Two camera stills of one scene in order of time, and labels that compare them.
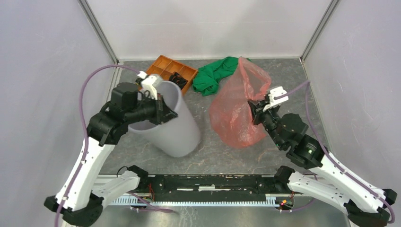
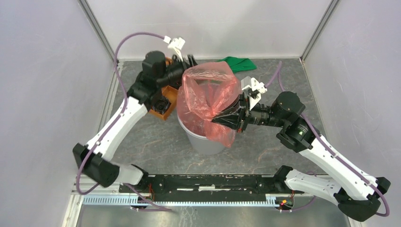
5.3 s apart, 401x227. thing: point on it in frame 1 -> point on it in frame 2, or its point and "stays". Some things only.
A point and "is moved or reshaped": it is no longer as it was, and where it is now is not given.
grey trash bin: (178, 137) -> (202, 145)
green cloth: (206, 81) -> (239, 64)
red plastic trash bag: (230, 112) is moved or reshaped
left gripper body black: (154, 111) -> (179, 66)
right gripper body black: (268, 118) -> (246, 117)
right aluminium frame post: (333, 7) stays
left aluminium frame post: (90, 13) stays
